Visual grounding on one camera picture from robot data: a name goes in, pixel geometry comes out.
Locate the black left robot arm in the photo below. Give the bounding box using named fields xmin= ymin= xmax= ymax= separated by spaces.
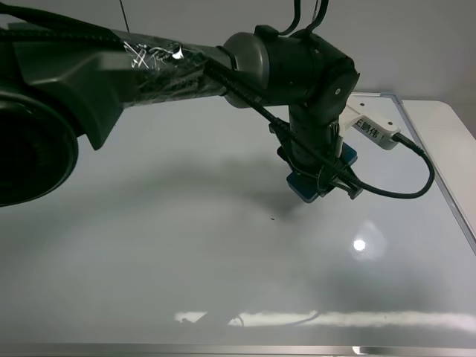
xmin=1 ymin=23 xmax=362 ymax=206

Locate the blue whiteboard eraser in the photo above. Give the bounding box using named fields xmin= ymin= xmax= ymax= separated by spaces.
xmin=283 ymin=144 xmax=362 ymax=203

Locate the black camera cable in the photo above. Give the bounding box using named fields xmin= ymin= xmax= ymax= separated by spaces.
xmin=200 ymin=59 xmax=436 ymax=199

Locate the white whiteboard with aluminium frame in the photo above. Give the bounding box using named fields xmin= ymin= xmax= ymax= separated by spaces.
xmin=1 ymin=98 xmax=475 ymax=356

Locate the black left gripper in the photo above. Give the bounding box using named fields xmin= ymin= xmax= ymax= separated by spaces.
xmin=276 ymin=105 xmax=345 ymax=196

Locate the white labelled wrist camera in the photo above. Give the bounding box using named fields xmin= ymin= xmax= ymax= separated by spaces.
xmin=339 ymin=98 xmax=400 ymax=150

